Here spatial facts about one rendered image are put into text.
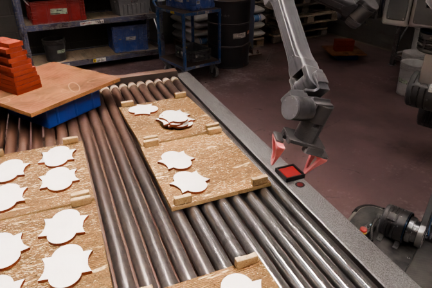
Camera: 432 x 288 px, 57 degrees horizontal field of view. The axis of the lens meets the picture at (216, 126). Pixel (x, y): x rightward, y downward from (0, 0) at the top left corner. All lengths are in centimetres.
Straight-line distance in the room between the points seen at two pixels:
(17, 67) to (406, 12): 158
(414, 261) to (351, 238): 107
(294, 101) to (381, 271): 50
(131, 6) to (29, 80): 386
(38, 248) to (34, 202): 22
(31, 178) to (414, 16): 146
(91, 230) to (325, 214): 69
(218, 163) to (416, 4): 90
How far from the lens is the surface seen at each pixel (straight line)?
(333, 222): 126
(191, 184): 132
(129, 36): 578
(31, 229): 127
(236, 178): 136
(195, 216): 123
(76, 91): 190
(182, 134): 164
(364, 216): 245
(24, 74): 196
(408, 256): 225
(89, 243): 117
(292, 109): 92
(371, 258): 118
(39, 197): 139
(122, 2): 564
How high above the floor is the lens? 170
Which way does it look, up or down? 26 degrees down
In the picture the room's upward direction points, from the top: straight up
